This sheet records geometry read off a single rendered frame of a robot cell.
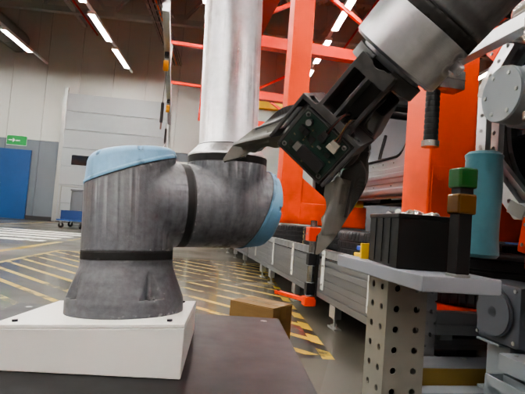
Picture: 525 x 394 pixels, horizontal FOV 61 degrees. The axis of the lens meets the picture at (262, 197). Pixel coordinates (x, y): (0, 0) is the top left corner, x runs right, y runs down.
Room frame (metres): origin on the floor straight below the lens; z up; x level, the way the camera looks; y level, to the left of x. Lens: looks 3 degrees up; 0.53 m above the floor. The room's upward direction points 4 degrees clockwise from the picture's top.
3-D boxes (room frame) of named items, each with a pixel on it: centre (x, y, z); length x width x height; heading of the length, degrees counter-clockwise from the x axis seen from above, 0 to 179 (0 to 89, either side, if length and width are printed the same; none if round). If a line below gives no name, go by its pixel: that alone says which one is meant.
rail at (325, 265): (2.71, -0.36, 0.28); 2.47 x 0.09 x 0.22; 11
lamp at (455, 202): (0.86, -0.39, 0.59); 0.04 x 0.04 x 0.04; 11
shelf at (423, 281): (1.06, -0.35, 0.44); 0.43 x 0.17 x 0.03; 11
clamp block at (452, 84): (1.14, -0.45, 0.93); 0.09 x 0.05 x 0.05; 101
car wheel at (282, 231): (4.58, -0.39, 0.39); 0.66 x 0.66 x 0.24
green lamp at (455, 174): (0.86, -0.39, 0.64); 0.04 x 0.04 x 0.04; 11
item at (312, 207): (3.43, -0.53, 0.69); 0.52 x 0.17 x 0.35; 101
